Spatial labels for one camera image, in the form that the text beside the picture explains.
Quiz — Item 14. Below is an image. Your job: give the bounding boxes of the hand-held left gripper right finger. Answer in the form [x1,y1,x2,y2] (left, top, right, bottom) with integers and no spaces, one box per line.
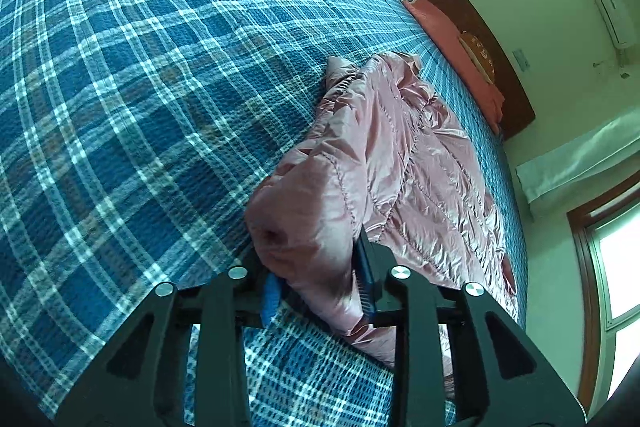
[352,234,588,427]

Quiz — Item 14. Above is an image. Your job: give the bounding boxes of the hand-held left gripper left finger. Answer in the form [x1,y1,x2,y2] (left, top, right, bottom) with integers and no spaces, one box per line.
[55,264,288,427]

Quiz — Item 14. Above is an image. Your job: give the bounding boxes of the pink puffer jacket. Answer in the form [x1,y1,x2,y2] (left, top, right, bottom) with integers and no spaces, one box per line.
[245,52,521,403]

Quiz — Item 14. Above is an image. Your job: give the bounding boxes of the red pillow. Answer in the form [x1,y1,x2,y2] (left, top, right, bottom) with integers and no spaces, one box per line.
[402,0,506,135]

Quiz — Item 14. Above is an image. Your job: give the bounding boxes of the pale green curtain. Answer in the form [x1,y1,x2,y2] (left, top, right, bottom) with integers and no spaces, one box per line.
[515,116,640,204]

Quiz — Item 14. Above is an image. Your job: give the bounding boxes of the brown embroidered cushion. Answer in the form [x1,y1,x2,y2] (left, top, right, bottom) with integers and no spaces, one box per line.
[459,31,498,85]

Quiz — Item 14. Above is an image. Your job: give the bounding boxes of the window with wooden trim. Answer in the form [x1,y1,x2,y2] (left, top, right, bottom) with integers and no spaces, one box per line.
[567,189,640,394]

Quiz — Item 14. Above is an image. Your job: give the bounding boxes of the blue plaid bedsheet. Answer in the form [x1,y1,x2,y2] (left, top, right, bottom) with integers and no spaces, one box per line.
[0,0,528,427]

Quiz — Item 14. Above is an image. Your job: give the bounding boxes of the wooden headboard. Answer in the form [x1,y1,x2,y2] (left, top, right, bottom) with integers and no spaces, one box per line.
[402,0,537,142]

